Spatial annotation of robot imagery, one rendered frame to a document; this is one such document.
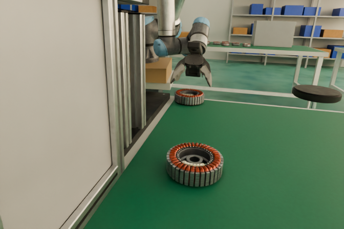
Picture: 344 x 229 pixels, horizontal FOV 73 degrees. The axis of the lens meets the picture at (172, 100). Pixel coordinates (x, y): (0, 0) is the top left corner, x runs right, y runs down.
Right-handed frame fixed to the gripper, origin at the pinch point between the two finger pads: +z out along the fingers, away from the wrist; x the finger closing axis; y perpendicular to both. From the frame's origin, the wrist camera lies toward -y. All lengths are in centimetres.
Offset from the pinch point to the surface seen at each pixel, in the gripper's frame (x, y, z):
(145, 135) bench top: 7.1, -14.8, 27.1
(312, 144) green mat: -35.2, -10.8, 22.0
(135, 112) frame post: 9.5, -20.0, 23.1
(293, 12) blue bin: -168, 350, -472
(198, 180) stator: -8.9, -28.2, 38.7
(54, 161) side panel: 8, -45, 43
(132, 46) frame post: 9.9, -32.4, 12.2
